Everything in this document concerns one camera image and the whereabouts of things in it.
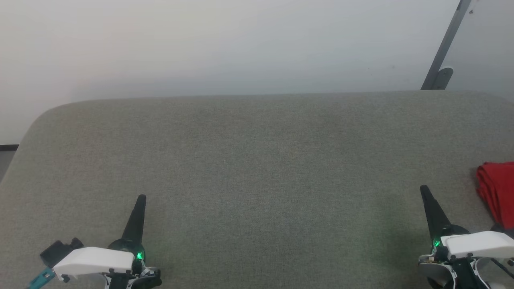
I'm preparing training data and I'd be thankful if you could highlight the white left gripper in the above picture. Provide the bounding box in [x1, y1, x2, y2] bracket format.
[53, 195, 162, 289]

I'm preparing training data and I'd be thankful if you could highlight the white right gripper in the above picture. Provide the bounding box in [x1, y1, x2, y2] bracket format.
[418, 185, 514, 264]

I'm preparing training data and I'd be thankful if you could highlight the red and white garment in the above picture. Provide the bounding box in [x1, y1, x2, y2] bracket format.
[476, 161, 514, 230]

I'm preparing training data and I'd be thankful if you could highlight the grey fabric sofa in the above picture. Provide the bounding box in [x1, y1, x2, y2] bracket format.
[0, 90, 514, 289]

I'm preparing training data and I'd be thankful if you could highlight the grey metal bar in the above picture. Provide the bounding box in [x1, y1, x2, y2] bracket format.
[420, 0, 473, 90]

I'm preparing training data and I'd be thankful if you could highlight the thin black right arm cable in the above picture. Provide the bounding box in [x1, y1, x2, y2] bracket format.
[491, 258, 514, 278]

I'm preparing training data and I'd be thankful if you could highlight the teal cable connector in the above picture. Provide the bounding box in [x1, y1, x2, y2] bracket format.
[27, 268, 56, 289]

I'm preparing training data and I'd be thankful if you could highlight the grey metal bracket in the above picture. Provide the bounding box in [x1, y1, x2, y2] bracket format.
[432, 67, 454, 90]

